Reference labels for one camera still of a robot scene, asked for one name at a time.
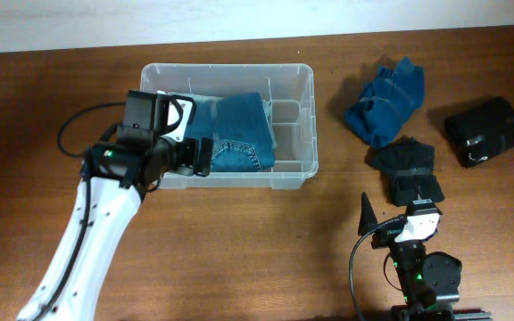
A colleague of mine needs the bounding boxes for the black right camera cable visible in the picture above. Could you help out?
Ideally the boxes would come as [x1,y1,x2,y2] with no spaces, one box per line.
[348,216,408,321]

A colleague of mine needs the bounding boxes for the black folded garment near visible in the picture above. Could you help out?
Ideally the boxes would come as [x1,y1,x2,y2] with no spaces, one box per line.
[369,137,444,207]

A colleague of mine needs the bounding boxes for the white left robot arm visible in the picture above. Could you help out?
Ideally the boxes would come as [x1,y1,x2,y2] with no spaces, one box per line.
[18,90,213,320]

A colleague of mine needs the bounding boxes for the clear plastic storage container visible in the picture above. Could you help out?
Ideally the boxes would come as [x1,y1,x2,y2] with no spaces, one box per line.
[140,63,319,190]

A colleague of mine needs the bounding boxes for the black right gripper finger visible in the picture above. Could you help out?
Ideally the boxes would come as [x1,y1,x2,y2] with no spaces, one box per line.
[358,192,378,236]
[410,189,438,216]

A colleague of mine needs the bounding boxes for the light blue jeans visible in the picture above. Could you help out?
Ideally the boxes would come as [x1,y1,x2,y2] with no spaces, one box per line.
[169,92,278,153]

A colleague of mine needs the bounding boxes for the teal blue folded garment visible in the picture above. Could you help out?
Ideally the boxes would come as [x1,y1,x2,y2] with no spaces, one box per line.
[344,57,425,148]

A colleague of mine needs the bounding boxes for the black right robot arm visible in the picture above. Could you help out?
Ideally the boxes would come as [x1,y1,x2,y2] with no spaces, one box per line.
[349,193,493,321]

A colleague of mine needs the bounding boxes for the black folded garment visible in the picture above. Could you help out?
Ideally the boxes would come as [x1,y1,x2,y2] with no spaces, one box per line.
[369,137,444,207]
[444,96,514,169]

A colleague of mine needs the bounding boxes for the dark blue jeans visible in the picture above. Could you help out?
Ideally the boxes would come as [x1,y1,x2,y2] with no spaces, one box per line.
[186,93,276,172]

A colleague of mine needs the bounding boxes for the black folded garment far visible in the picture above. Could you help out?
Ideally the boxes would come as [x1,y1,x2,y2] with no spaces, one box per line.
[444,96,514,169]

